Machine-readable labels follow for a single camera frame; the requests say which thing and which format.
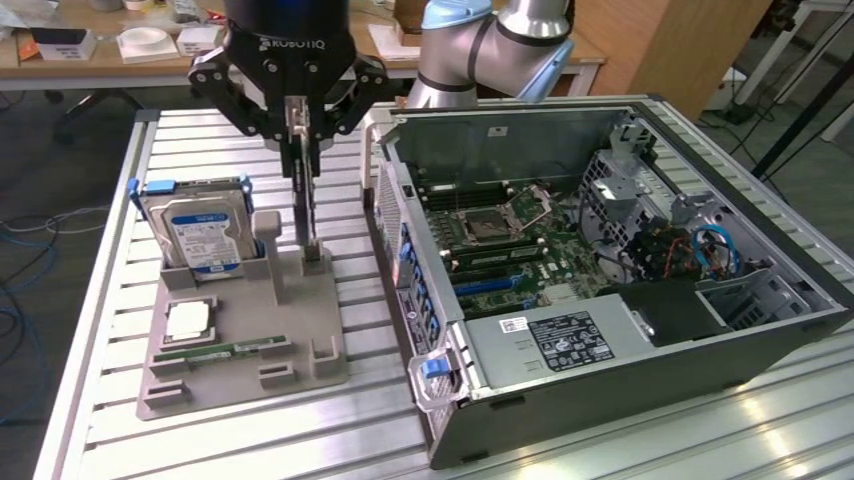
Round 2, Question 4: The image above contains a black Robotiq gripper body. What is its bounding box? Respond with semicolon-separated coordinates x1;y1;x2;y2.
223;0;356;109

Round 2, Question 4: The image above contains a green graphics card black fan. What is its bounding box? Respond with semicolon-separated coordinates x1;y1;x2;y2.
279;95;323;261

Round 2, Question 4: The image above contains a white paper stack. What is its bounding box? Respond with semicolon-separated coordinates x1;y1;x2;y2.
368;23;428;62

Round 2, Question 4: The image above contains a plain white box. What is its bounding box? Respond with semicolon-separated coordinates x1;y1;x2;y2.
175;25;227;58

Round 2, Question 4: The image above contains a white box round hollow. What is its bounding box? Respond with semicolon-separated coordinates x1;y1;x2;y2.
115;27;183;65

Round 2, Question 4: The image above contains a cardboard box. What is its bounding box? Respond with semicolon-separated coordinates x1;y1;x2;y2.
391;0;435;36

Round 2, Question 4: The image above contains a wooden desk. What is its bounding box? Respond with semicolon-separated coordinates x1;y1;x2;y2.
0;0;610;109

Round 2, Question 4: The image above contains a black office chair base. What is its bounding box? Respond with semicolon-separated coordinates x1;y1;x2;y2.
44;88;145;146

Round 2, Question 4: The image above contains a white box black top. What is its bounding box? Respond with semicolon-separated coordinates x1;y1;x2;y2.
31;27;100;62

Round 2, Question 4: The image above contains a hard disk in blue caddy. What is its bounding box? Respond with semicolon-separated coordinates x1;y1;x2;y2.
124;172;259;284

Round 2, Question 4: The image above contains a CPU socket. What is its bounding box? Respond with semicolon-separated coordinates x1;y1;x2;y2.
458;204;528;247

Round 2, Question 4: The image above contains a metal CPU socket cover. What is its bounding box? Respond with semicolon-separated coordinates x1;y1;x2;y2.
504;183;556;222

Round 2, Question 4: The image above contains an installed RAM stick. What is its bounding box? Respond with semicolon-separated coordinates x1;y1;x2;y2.
451;243;547;270

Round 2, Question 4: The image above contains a metal disk bay cage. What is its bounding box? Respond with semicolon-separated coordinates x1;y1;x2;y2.
578;147;676;246

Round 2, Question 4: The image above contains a blue expansion slot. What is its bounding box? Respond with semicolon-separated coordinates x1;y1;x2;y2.
452;272;530;297

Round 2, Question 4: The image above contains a silver CPU chip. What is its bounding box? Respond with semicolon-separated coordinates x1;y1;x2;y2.
164;301;213;342

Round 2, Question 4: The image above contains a green motherboard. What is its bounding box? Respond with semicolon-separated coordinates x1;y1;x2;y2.
416;172;626;321

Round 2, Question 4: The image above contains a grey parts rack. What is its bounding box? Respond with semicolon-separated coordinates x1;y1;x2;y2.
135;209;352;422

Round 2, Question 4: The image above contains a green RAM stick on rack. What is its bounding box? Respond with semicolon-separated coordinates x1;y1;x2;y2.
156;337;292;362

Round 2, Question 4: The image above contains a white floor device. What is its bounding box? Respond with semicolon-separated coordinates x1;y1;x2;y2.
704;67;750;115

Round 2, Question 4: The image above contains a grey power supply unit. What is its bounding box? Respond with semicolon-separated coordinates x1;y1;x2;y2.
463;293;662;402

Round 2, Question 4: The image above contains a black open PC case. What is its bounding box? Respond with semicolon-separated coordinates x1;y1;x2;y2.
359;93;854;471

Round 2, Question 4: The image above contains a blue floor cable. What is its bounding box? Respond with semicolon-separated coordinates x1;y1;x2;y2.
0;219;65;426

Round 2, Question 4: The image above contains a red wire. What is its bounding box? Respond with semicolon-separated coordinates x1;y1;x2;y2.
659;237;695;281

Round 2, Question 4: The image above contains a blue wire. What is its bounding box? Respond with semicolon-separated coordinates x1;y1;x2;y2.
688;227;743;280

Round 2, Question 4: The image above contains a white table frame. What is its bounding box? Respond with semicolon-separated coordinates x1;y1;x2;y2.
736;0;854;144

